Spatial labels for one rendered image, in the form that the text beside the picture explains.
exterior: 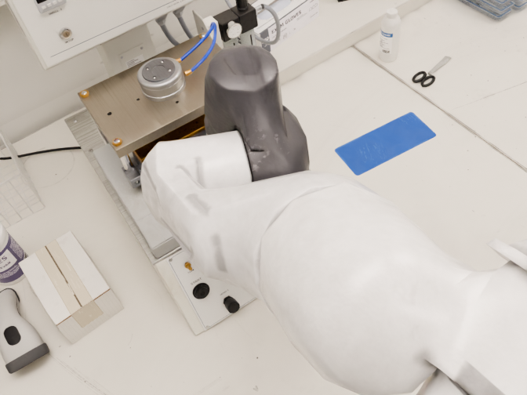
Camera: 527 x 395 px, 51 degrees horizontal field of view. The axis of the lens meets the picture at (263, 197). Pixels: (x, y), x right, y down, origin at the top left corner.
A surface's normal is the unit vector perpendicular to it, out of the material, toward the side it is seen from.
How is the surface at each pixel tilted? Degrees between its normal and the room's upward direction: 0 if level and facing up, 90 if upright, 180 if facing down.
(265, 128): 43
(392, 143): 0
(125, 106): 0
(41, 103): 90
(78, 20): 90
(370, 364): 66
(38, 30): 90
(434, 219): 0
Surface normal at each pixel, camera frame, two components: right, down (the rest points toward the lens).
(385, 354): 0.05, 0.40
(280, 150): 0.34, -0.15
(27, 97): 0.57, 0.62
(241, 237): -0.79, -0.12
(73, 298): -0.12, -0.61
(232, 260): -0.69, 0.33
